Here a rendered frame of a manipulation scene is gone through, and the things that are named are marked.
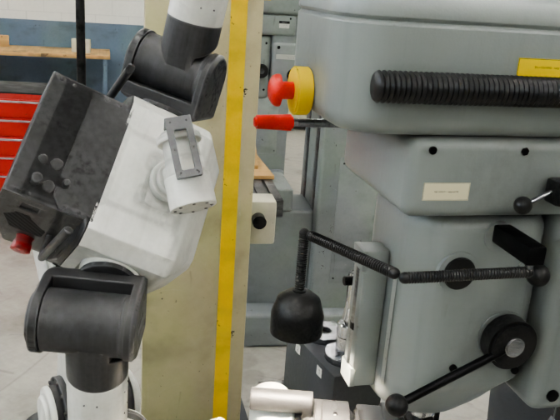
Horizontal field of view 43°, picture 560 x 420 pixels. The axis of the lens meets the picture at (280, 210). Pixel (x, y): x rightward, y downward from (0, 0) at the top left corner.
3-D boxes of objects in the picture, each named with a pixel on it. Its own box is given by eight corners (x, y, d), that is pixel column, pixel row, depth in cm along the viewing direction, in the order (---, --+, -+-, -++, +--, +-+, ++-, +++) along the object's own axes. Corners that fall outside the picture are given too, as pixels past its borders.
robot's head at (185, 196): (157, 220, 101) (180, 203, 94) (144, 153, 103) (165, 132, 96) (199, 215, 105) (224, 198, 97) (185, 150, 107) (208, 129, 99)
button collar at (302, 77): (297, 119, 86) (300, 69, 84) (285, 110, 91) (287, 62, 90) (312, 119, 86) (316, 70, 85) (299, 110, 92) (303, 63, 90)
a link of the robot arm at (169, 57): (167, 2, 119) (151, 78, 125) (142, 7, 111) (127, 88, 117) (230, 24, 117) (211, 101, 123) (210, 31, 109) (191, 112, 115)
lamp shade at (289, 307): (258, 327, 96) (262, 286, 95) (298, 314, 101) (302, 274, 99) (293, 349, 91) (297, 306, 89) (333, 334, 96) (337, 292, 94)
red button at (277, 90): (271, 108, 86) (273, 76, 85) (264, 102, 89) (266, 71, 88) (297, 109, 87) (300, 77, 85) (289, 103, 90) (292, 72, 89)
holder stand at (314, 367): (325, 457, 145) (334, 371, 139) (281, 399, 164) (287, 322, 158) (375, 444, 150) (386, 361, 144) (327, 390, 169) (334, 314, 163)
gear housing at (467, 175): (404, 220, 83) (415, 137, 80) (340, 167, 106) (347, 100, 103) (644, 217, 91) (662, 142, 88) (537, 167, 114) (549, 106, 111)
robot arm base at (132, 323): (29, 370, 101) (17, 327, 92) (52, 296, 109) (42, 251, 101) (134, 381, 102) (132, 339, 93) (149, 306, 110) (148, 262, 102)
